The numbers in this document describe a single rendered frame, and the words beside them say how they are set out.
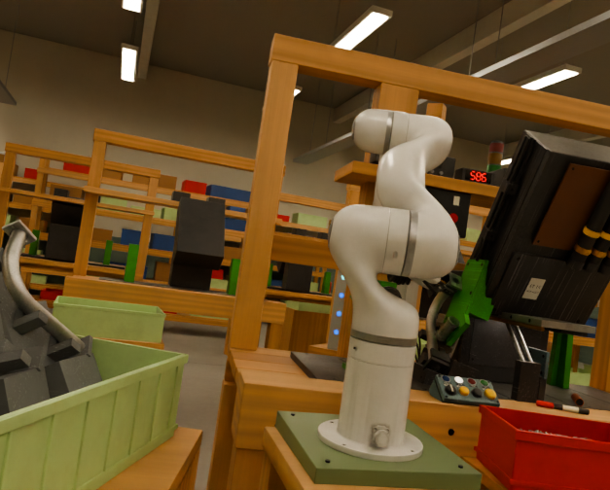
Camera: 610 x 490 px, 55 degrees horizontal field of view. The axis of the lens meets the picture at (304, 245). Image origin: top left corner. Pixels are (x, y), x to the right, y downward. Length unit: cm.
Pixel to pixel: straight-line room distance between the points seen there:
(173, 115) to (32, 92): 250
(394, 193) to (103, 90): 1083
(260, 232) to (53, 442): 122
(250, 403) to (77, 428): 54
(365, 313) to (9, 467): 58
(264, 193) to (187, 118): 989
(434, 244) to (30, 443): 67
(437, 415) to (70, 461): 88
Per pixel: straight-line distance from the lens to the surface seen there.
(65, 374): 122
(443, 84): 218
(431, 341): 177
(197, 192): 851
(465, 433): 152
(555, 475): 131
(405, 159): 120
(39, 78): 1192
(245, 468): 141
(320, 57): 207
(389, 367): 102
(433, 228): 102
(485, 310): 177
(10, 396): 108
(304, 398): 138
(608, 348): 248
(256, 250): 193
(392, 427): 105
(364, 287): 100
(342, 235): 101
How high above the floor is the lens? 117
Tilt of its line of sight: 2 degrees up
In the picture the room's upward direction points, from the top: 8 degrees clockwise
